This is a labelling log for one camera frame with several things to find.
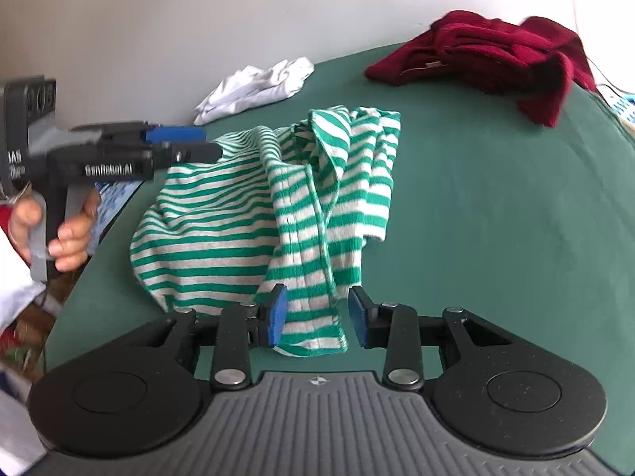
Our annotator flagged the green white striped hoodie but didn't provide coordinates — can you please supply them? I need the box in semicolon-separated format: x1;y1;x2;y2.
130;105;402;359

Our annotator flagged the green bed sheet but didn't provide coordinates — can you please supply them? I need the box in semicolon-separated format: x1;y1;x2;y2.
44;42;635;467

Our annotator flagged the white garment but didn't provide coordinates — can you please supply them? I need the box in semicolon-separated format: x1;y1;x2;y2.
193;58;315;126

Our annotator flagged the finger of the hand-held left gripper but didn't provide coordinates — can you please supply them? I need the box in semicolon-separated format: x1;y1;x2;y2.
100;142;223;166
69;121;208;145

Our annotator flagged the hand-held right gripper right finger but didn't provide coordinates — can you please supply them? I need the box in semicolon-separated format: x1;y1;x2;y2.
348;286;512;390

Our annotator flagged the light blue patterned towel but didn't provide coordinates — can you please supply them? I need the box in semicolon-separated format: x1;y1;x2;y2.
92;178;144;246

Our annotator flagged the person's left hand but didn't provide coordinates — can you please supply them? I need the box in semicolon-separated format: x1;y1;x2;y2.
10;191;103;274

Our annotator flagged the dark red garment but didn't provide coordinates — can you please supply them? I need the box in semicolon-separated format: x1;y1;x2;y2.
364;10;598;127

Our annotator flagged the white cloth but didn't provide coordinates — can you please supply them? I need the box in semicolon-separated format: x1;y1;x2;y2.
0;392;48;476

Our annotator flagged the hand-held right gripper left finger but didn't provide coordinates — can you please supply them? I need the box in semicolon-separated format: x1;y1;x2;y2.
146;284;289;392

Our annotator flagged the thin wall cable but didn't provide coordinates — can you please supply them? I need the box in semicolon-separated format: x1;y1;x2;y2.
570;0;616;95

